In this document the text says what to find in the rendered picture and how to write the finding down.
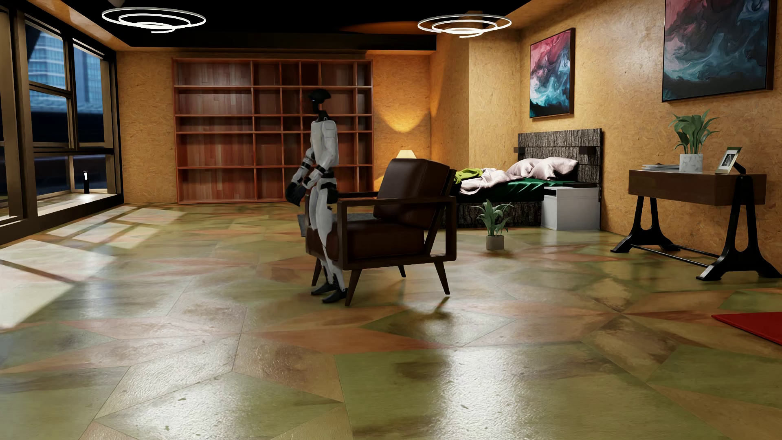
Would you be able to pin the yellow-green cloth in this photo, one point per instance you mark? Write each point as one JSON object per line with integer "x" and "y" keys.
{"x": 467, "y": 174}

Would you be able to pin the red rug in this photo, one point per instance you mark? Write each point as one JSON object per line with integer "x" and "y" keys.
{"x": 754, "y": 324}

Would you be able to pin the dark framed window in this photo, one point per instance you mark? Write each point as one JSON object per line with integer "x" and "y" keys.
{"x": 58, "y": 116}

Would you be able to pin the large dark abstract painting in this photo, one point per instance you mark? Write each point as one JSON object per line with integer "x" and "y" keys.
{"x": 718, "y": 46}

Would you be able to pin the dark wood desk black legs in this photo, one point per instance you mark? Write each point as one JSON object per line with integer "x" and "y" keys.
{"x": 696, "y": 188}

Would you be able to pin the pale pink crumpled blanket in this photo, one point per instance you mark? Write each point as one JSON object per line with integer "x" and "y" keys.
{"x": 486, "y": 179}

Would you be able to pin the tilted photo frame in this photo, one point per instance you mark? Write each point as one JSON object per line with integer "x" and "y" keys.
{"x": 728, "y": 160}

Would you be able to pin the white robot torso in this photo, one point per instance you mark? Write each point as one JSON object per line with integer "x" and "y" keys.
{"x": 324, "y": 145}

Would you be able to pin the black robot head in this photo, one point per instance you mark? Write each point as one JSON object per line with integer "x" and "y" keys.
{"x": 319, "y": 96}

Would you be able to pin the white nightstand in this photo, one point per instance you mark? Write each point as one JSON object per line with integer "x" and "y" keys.
{"x": 571, "y": 208}

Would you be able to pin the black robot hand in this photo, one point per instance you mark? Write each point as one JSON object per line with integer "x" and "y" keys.
{"x": 295, "y": 193}

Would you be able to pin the potted plant white pot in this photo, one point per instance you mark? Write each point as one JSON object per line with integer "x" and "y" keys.
{"x": 692, "y": 143}

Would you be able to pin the large wooden bookshelf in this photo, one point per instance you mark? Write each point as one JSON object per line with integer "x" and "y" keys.
{"x": 244, "y": 131}

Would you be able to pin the small potted plant grey pot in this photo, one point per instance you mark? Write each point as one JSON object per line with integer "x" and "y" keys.
{"x": 494, "y": 223}

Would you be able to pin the white left robot leg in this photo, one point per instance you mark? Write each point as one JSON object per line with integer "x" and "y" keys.
{"x": 322, "y": 227}

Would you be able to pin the white right robot leg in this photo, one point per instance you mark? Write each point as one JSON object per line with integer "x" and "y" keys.
{"x": 324, "y": 282}

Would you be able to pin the bed with dark headboard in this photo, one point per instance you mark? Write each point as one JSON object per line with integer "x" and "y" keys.
{"x": 531, "y": 192}

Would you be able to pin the pale pink pillow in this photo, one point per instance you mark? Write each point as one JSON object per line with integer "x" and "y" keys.
{"x": 550, "y": 166}

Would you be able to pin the pink teal abstract painting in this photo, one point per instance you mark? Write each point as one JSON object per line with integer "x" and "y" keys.
{"x": 552, "y": 73}

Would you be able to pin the dark brown leather armchair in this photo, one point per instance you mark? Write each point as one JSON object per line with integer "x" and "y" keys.
{"x": 397, "y": 226}

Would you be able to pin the white robot leg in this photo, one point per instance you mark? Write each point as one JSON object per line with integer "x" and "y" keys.
{"x": 322, "y": 227}
{"x": 324, "y": 282}

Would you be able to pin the small glowing table lamp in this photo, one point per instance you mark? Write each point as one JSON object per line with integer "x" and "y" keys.
{"x": 406, "y": 154}

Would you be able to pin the flat stack of books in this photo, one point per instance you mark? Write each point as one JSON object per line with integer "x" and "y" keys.
{"x": 661, "y": 166}

